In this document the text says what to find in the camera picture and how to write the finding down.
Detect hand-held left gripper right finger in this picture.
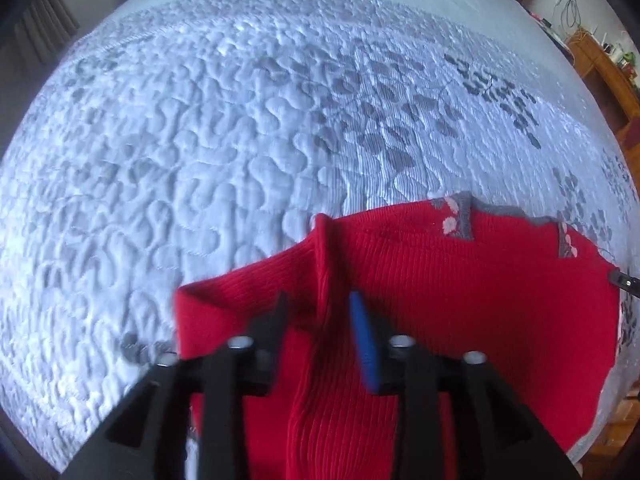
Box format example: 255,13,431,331
349,291,583,480

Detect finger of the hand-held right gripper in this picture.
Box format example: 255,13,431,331
606,269,640,297

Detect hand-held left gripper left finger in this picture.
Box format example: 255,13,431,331
60,291,290,480

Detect red knit sweater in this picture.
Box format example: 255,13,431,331
172,191,626,480

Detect wooden desk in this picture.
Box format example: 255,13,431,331
569,35,640,153

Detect quilted leaf-print bedspread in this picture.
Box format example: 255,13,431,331
0,0,640,476

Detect beige curtain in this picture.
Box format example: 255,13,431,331
14,0,82,63

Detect hanging cables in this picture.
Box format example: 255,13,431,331
550,0,603,38

